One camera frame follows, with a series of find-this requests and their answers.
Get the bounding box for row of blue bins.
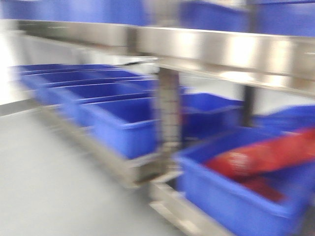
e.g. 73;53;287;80
14;64;158;159

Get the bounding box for blue bin lower left back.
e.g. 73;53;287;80
181;93;243;143

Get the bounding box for blue bin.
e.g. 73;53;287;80
181;93;243;143
173;127;315;236

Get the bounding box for large blue crate upper left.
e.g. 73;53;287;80
179;0;249;32

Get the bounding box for blue bin lower left front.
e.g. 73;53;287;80
173;127;315;236

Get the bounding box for steel shelf upright post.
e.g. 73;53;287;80
157;67;182;174

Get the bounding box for stainless steel shelf front rail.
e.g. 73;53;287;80
17;20;315;97

